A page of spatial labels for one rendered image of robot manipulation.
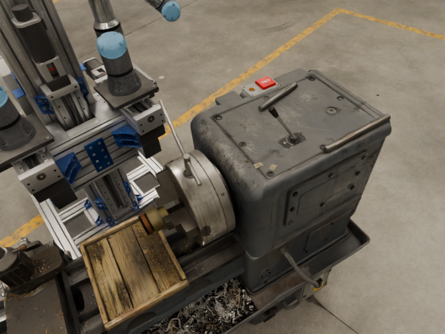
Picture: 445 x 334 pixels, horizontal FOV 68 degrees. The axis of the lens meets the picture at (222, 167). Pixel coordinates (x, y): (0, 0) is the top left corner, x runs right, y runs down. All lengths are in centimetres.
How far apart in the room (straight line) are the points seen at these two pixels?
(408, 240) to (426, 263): 17
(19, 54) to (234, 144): 93
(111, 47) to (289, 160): 85
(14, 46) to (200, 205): 96
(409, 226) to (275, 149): 168
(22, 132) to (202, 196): 78
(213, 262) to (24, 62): 108
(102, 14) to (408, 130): 259
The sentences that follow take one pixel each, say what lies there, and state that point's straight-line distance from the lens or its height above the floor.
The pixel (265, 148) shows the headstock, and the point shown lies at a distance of 108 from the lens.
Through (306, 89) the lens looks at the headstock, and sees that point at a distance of 135.
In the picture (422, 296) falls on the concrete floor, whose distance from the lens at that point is 239.
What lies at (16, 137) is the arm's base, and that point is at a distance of 149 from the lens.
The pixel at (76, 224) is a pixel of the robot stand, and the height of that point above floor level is 21.
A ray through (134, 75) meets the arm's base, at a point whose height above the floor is 122.
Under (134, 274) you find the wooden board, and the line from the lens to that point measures 131.
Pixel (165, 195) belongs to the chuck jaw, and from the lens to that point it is 114.
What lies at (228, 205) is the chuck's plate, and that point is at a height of 116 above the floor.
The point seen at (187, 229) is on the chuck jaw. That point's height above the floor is 112.
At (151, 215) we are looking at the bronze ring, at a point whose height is 112.
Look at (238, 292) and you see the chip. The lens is 156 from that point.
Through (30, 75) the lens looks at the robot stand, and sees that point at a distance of 162.
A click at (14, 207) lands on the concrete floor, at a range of 305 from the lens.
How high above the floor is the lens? 202
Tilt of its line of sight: 48 degrees down
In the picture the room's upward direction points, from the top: 5 degrees counter-clockwise
